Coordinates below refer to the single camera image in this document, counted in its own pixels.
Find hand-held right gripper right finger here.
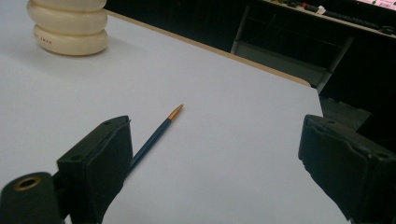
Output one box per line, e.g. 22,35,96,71
298,114,396,224

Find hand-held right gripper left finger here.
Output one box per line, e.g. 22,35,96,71
56,115,134,224

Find blue pen with gold tip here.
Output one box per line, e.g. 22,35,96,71
130,104,184,173

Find cream ribbed pen holder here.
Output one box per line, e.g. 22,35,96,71
26,0,109,57

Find metal shelf frame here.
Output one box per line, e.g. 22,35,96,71
231,4,356,94

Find wooden desk with cables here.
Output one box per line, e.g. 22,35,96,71
264,0,396,40

